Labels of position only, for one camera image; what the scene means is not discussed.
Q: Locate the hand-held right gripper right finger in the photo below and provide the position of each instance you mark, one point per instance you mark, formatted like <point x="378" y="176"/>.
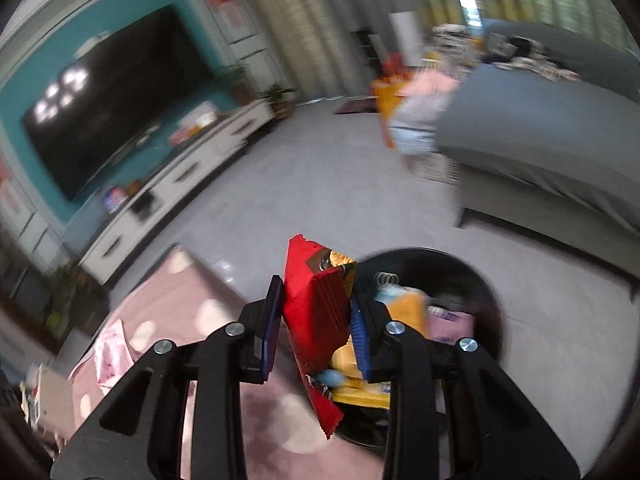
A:
<point x="360" y="340"/>

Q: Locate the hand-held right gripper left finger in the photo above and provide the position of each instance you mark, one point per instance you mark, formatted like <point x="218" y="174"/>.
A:
<point x="272" y="320"/>

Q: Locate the red snack packet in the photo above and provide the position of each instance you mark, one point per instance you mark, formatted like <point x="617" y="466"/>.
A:
<point x="315" y="310"/>

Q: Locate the yellow snack bag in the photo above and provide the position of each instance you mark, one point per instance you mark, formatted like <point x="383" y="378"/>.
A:
<point x="412" y="310"/>

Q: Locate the pink snack packet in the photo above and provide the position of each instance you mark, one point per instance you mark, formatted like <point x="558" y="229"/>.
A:
<point x="450" y="325"/>
<point x="112" y="355"/>

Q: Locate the black round trash bin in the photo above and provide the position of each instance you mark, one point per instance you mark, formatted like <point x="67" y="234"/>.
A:
<point x="450" y="280"/>

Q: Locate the pink dotted blanket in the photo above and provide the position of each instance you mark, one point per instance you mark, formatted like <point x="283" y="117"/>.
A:
<point x="175" y="285"/>

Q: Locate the white TV cabinet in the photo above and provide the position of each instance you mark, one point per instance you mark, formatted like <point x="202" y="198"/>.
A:
<point x="190" y="165"/>

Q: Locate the red blue small boxes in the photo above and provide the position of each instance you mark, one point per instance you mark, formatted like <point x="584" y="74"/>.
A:
<point x="115" y="197"/>

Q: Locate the potted green plant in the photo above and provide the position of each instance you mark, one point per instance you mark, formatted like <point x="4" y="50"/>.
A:
<point x="65" y="300"/>

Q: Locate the small potted plant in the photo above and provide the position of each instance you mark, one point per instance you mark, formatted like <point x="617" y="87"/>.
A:
<point x="280" y="100"/>
<point x="240" y="82"/>

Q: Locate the dark floor mat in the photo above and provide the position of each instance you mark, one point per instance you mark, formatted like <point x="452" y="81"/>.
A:
<point x="355" y="106"/>

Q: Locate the white storage box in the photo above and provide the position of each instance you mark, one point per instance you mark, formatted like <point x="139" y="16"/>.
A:
<point x="50" y="400"/>

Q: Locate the white bag with pink contents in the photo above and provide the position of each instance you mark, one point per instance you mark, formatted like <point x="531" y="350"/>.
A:
<point x="420" y="110"/>

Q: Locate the yellow paper gift bag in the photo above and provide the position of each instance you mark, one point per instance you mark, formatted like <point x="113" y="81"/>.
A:
<point x="387" y="95"/>

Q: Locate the black television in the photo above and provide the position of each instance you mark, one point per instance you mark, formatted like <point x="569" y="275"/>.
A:
<point x="110" y="110"/>

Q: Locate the grey sofa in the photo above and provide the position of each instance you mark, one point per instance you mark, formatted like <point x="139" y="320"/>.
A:
<point x="525" y="125"/>

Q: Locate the black low furniture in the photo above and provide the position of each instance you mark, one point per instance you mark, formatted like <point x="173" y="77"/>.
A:
<point x="370" y="45"/>

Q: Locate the striped curtain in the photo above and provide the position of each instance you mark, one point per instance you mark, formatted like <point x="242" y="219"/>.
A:
<point x="310" y="10"/>

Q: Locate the black white patterned cloth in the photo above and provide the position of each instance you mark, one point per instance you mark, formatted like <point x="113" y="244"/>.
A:
<point x="520" y="50"/>

